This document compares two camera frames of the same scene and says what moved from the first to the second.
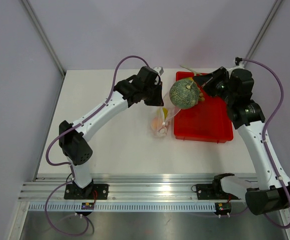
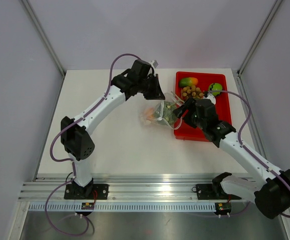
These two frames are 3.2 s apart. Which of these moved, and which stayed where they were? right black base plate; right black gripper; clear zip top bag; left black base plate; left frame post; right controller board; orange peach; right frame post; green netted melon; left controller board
Moved: clear zip top bag; right black gripper; orange peach; green netted melon
Stayed: right frame post; left black base plate; right controller board; left controller board; right black base plate; left frame post
